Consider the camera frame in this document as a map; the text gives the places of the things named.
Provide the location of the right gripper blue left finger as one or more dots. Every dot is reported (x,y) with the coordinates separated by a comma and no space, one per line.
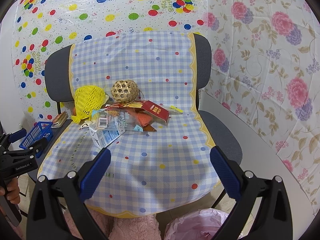
(92,172)

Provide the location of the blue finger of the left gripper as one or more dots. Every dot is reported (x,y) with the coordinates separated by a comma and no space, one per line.
(13,137)
(38,147)

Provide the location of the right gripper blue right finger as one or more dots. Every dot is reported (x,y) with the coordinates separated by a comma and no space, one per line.
(228,171)

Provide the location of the left hand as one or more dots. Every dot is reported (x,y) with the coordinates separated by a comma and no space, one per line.
(13,192)

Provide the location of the blue plastic basket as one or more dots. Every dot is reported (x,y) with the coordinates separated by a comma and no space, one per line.
(41,132)

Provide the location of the grey office chair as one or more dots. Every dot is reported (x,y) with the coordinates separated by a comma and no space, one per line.
(155,171)

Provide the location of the blue checkered cloth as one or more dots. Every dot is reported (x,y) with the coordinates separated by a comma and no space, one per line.
(75,146)

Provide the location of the clear snack wrapper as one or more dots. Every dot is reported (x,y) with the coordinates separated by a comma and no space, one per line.
(112,120)

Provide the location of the yellow foam fruit net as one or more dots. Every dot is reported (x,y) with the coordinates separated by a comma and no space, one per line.
(88,99)

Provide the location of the pink fluffy trousers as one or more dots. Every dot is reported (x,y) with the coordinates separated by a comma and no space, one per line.
(145,227)

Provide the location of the brown triangular wrapper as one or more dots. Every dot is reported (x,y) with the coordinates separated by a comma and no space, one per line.
(149,128)

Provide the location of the orange cloth scrap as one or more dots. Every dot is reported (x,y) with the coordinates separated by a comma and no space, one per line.
(143,119)

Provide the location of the yellow small packet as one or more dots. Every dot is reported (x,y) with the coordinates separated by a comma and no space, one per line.
(175,110)

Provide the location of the red paper box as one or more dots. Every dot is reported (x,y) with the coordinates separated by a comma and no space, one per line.
(155,110)

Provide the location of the woven rattan ball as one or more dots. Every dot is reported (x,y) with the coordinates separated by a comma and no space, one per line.
(124,91)

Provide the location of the balloon pattern plastic sheet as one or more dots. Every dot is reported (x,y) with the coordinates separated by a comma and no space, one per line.
(42,27)

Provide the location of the floral pattern sheet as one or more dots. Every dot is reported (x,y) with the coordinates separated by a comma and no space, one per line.
(265,70)

